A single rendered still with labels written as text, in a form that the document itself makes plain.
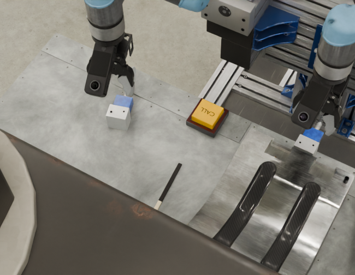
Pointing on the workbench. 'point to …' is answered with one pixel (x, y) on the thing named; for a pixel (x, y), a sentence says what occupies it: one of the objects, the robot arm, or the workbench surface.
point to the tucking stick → (167, 186)
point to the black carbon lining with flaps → (240, 214)
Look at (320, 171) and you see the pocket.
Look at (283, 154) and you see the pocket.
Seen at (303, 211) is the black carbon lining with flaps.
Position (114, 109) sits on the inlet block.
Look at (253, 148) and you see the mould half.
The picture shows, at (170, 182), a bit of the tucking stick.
